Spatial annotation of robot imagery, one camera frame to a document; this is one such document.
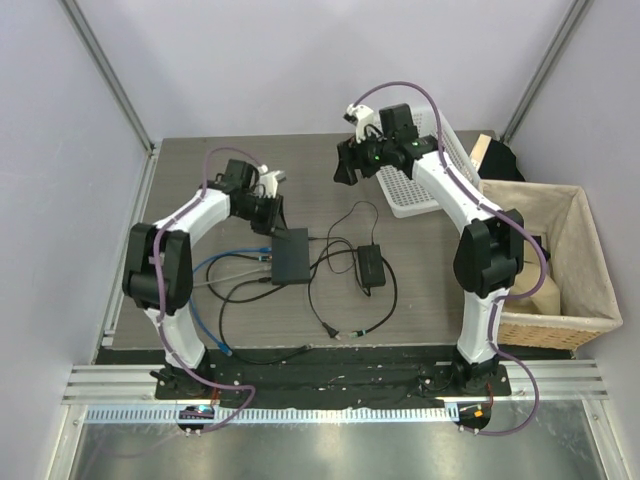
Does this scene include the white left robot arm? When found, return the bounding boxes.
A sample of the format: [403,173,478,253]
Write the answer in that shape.
[122,159,289,399]

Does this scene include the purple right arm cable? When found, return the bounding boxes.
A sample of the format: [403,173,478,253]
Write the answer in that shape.
[353,82,550,437]

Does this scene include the wicker basket with cloth liner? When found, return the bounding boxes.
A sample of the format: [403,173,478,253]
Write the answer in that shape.
[480,180,623,350]

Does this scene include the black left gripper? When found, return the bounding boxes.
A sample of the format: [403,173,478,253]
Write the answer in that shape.
[234,193,291,241]

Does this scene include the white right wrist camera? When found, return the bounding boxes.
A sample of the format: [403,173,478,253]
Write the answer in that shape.
[343,104,375,143]

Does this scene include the brown cardboard piece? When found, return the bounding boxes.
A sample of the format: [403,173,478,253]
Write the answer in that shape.
[469,134,495,171]

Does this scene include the black cable with green-banded plug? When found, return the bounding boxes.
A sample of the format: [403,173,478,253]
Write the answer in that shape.
[207,248,399,342]

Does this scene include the black network switch box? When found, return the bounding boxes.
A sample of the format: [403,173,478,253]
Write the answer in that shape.
[271,228,311,286]

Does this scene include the beige cloth bundle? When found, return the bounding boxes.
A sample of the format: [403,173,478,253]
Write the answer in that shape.
[504,241,561,316]

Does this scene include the blue ethernet cable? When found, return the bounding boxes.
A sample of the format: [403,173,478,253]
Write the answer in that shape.
[188,246,268,357]

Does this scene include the black power adapter brick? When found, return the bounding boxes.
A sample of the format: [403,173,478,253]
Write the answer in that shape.
[356,244,386,289]

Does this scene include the thin black adapter cord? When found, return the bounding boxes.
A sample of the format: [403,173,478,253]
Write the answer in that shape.
[308,200,380,297]

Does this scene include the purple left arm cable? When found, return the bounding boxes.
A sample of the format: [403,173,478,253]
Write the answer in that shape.
[99,146,269,459]

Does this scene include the black fabric bag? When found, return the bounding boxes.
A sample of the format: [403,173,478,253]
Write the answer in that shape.
[478,139,525,182]

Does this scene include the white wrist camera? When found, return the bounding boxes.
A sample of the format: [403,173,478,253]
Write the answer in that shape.
[258,170,286,198]
[343,104,375,143]

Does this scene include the aluminium extrusion rail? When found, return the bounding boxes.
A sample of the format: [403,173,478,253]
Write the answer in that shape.
[63,358,608,409]

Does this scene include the black mains power cord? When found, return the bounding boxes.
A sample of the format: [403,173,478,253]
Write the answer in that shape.
[307,250,360,341]

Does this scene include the white plastic mesh basket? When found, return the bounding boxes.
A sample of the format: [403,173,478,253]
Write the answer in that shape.
[376,107,480,219]

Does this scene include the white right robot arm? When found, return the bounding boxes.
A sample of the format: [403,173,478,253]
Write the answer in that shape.
[334,104,524,395]

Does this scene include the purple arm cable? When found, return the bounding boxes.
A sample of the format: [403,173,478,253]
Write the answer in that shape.
[353,82,550,437]
[99,146,269,459]

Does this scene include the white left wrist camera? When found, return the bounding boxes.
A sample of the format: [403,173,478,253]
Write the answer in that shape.
[258,170,286,198]

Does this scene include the black ethernet cable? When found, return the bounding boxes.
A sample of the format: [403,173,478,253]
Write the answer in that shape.
[217,277,312,365]

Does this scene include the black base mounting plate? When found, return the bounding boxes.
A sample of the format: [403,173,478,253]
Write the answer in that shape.
[153,347,512,410]

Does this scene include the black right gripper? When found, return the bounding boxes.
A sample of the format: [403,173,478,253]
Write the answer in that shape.
[333,126,394,187]

